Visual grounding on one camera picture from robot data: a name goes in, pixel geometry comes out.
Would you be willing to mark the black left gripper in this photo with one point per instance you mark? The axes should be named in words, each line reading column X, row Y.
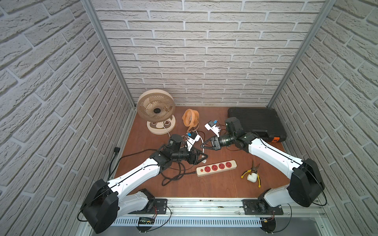
column 194, row 157

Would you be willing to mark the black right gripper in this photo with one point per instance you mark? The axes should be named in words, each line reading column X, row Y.
column 216, row 144

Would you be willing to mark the beige red power strip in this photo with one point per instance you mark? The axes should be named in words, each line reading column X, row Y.
column 216, row 168

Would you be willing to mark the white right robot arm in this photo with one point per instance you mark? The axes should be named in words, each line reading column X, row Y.
column 306, row 182

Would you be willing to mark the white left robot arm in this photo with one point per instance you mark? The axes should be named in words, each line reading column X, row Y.
column 107, row 200

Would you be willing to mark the white pipe elbow fitting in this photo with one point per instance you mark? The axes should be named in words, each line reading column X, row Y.
column 253, row 177

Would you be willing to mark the small orange desk fan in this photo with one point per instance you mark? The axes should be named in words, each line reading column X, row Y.
column 191, row 120

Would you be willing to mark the beige raccoon desk fan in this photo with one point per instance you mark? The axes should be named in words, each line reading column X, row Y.
column 157, row 107

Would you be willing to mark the black plastic tool case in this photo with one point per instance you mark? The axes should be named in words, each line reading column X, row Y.
column 263, row 121

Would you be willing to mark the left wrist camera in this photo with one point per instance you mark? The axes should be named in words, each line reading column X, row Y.
column 192, row 138

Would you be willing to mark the yellow handled pliers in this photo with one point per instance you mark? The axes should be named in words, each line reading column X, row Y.
column 253, row 169

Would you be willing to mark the aluminium front rail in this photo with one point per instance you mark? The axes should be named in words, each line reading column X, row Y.
column 217, row 212

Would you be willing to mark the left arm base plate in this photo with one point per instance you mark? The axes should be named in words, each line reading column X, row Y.
column 157, row 206

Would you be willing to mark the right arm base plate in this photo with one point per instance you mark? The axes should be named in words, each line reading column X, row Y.
column 260, row 207

